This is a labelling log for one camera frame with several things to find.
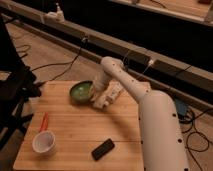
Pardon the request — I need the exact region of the blue power box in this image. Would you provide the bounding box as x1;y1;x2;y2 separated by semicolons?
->
174;99;188;116

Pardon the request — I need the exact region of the white tube bottle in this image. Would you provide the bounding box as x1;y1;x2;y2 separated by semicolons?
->
104;82;123;106

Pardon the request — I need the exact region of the black cables right floor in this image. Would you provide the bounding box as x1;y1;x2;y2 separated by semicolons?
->
178;106;213;171

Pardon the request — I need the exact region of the grey metal rail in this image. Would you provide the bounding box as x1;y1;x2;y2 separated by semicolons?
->
0;0;213;86

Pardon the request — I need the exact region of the green ceramic bowl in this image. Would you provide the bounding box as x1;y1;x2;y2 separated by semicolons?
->
69;81;93;104

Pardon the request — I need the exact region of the black rectangular remote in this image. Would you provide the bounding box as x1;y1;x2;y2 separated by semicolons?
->
91;139;115;161

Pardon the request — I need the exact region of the white rectangular block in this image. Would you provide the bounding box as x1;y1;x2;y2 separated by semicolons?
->
93;95;108;109

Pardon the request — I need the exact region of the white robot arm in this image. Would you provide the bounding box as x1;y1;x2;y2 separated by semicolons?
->
92;56;190;171

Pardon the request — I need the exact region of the white power strip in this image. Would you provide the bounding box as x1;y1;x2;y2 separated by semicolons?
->
46;4;65;22

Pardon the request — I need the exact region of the black office chair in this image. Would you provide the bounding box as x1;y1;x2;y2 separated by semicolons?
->
0;15;41;151

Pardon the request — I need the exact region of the black floor cable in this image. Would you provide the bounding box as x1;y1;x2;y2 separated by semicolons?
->
30;37;88;83

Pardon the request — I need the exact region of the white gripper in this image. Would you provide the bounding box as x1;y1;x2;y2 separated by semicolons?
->
90;75;109;102

